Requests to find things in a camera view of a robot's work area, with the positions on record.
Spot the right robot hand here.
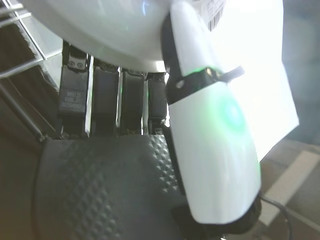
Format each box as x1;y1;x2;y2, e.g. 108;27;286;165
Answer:
32;3;263;240

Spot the white cloth sheet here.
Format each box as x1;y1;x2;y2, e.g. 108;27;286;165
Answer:
224;24;300;161

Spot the silver wire plate rack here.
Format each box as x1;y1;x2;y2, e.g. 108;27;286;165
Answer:
0;0;66;143

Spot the black camera cable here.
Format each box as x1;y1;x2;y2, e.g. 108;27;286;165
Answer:
258;196;296;240

